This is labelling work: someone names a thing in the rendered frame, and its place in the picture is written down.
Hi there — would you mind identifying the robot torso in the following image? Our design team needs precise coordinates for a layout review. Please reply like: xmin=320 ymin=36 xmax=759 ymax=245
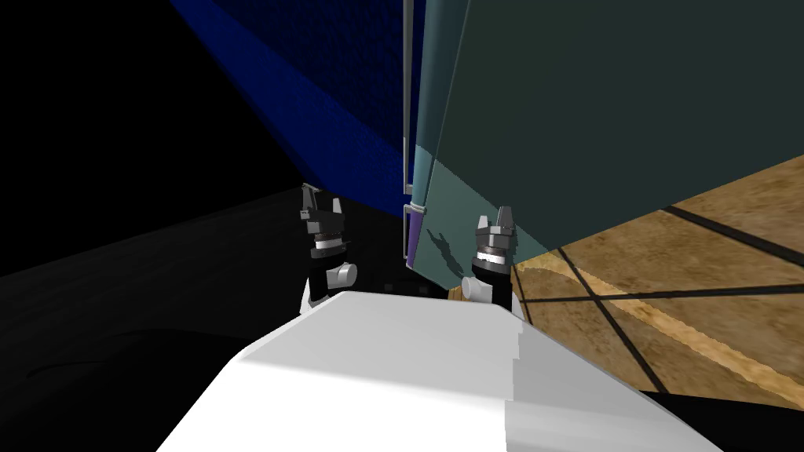
xmin=155 ymin=290 xmax=725 ymax=452

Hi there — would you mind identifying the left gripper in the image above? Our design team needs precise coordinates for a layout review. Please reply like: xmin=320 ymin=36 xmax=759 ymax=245
xmin=301 ymin=184 xmax=347 ymax=242

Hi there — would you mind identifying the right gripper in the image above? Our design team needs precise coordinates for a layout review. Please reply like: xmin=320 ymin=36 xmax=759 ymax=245
xmin=473 ymin=205 xmax=517 ymax=255

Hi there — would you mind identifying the teal cupboard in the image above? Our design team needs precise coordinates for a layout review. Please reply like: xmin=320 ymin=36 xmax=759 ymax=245
xmin=405 ymin=0 xmax=804 ymax=292

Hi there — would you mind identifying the grey bar handle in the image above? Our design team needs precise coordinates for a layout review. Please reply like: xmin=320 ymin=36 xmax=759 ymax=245
xmin=401 ymin=0 xmax=428 ymax=218

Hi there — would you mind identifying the dark blue door leaf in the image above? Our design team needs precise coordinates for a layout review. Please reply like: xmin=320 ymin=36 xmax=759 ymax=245
xmin=169 ymin=0 xmax=428 ymax=222

